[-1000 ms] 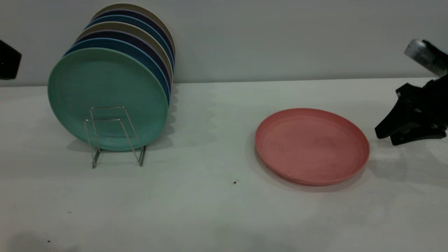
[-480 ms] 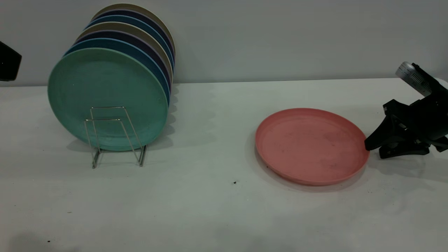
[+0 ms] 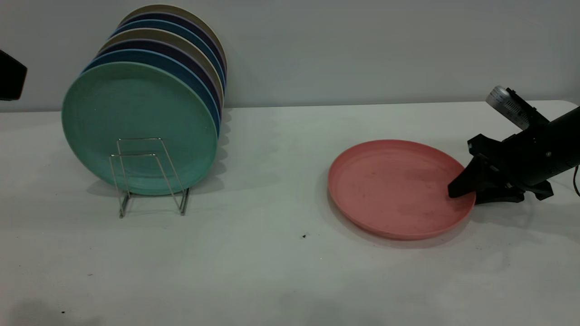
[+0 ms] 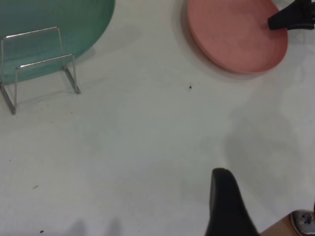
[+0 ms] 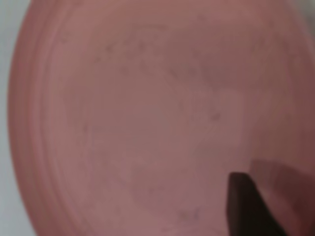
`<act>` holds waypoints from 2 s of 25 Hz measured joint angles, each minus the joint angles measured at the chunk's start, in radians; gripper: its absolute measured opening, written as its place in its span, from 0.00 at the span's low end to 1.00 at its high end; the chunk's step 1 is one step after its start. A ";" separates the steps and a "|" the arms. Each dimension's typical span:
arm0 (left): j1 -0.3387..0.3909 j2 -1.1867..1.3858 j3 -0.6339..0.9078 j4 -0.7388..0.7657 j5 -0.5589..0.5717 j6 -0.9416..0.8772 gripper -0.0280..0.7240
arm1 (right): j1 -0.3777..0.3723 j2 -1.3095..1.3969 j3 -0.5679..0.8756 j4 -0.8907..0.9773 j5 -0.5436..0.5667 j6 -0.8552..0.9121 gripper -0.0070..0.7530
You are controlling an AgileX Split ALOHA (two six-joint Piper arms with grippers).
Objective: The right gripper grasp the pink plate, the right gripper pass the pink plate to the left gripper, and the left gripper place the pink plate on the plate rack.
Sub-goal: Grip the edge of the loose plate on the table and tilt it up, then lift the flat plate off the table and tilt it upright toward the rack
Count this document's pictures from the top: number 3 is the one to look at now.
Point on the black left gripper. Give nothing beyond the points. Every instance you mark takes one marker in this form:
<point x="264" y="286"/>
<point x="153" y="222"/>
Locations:
<point x="11" y="77"/>

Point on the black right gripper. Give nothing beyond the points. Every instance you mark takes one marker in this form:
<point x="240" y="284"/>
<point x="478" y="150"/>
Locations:
<point x="516" y="163"/>

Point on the pink round plate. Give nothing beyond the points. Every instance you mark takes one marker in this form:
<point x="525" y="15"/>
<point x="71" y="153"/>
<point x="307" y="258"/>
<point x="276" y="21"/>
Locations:
<point x="389" y="190"/>

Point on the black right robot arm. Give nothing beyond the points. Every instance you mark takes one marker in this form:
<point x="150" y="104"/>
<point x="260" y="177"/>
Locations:
<point x="568" y="140"/>

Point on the green round plate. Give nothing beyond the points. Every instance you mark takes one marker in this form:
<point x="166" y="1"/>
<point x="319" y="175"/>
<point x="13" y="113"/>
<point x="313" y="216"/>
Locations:
<point x="136" y="113"/>

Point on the teal blue round plate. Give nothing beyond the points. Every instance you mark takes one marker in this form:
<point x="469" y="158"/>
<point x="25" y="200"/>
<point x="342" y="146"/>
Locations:
<point x="181" y="63"/>
<point x="181" y="28"/>

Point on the navy plate with lilac rim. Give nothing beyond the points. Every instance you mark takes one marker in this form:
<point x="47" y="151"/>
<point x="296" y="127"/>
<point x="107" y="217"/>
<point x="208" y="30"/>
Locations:
<point x="181" y="50"/>
<point x="181" y="19"/>

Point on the beige round plate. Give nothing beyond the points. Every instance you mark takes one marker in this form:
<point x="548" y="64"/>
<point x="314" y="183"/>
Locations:
<point x="181" y="39"/>
<point x="181" y="11"/>

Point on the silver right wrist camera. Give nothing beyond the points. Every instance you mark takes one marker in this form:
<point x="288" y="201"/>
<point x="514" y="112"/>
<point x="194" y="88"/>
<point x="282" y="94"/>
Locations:
<point x="507" y="106"/>

